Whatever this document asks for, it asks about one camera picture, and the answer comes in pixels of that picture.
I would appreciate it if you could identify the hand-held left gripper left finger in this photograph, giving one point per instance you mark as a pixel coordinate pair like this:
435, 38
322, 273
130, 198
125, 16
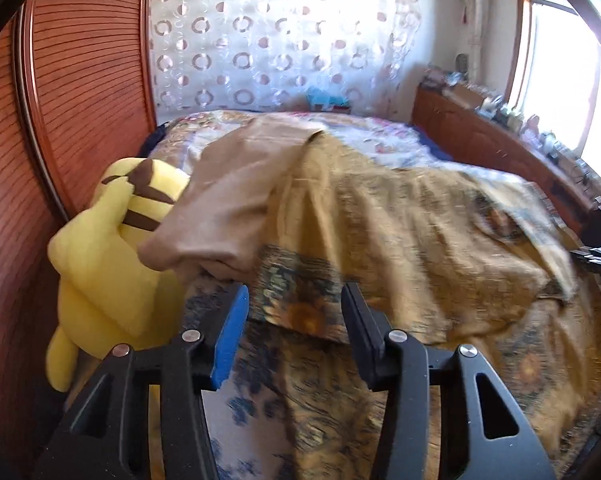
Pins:
230, 340

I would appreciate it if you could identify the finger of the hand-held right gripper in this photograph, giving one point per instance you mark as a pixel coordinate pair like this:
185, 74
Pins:
597, 257

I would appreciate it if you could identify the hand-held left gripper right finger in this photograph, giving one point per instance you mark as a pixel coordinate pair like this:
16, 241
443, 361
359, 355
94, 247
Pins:
363, 340

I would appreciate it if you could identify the ochre patterned garment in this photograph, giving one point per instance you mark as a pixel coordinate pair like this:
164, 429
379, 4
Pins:
405, 220

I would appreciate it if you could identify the white tissue holder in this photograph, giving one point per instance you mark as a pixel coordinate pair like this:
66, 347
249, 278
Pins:
531, 125

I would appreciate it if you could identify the yellow plush toy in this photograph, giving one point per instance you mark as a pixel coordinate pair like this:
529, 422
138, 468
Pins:
105, 260

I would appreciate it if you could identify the tan plain cloth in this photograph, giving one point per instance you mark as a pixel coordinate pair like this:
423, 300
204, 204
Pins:
230, 185

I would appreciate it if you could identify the wooden-framed window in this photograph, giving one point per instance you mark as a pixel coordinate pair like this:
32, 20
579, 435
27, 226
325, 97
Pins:
565, 85

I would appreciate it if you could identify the wooden sideboard cabinet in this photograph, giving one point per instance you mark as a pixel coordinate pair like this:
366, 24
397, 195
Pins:
470, 130

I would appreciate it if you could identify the floral pink quilt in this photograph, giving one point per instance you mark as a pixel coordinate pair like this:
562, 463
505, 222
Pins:
438, 147

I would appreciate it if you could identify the flat cardboard box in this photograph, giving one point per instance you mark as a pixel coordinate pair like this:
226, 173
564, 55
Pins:
463, 92

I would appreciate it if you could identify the small oval mirror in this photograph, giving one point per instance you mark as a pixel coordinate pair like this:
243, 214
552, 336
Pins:
463, 62

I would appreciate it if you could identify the cardboard box with teal bag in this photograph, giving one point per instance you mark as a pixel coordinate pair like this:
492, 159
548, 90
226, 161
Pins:
325, 97

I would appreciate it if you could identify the white tied side curtain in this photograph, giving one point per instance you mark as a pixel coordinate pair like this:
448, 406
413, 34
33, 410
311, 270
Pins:
473, 20

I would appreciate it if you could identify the wooden louvered wardrobe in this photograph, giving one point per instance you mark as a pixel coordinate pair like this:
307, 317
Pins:
80, 85

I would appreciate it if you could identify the circle-patterned sheer curtain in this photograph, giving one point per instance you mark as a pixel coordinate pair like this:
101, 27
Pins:
280, 35

